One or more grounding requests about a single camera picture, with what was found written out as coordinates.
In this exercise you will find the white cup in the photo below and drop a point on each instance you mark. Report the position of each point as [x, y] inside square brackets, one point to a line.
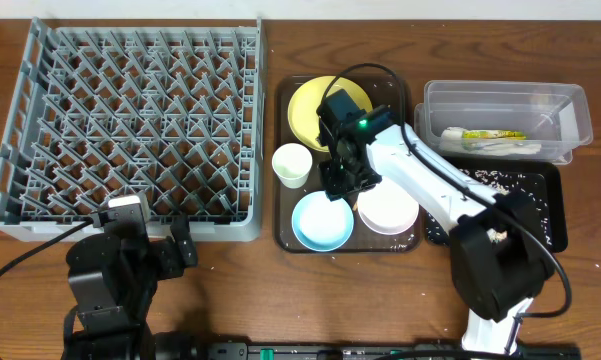
[292, 163]

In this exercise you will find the grey dish rack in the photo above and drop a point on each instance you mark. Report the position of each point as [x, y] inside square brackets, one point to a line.
[174, 114]

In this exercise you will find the yellow green snack wrapper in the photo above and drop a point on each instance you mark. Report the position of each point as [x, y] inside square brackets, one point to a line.
[493, 134]

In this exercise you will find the pink bowl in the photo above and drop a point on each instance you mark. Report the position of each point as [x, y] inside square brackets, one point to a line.
[387, 209]

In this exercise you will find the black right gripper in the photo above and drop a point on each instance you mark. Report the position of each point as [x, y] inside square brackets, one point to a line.
[332, 188]

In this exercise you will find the clear plastic bin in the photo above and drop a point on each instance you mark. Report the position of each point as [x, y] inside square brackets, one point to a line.
[555, 115]

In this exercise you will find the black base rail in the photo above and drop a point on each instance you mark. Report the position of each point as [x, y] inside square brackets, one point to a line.
[355, 351]

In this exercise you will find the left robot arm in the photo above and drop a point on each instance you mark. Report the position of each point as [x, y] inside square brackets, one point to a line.
[114, 277]

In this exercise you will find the black waste tray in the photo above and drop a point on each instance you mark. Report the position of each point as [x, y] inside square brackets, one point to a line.
[540, 180]

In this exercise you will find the yellow plate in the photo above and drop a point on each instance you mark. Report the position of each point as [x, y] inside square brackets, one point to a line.
[302, 109]

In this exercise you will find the rice food waste pile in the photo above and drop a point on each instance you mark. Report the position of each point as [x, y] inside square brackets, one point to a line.
[497, 236]

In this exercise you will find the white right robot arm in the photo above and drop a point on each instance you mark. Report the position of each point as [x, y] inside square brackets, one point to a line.
[498, 262]

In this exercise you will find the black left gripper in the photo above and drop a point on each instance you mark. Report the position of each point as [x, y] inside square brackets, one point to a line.
[167, 248]

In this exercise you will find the blue bowl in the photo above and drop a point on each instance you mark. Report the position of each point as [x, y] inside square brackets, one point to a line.
[320, 224]

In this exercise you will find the dark brown serving tray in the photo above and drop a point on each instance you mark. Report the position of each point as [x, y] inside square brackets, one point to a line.
[381, 91]

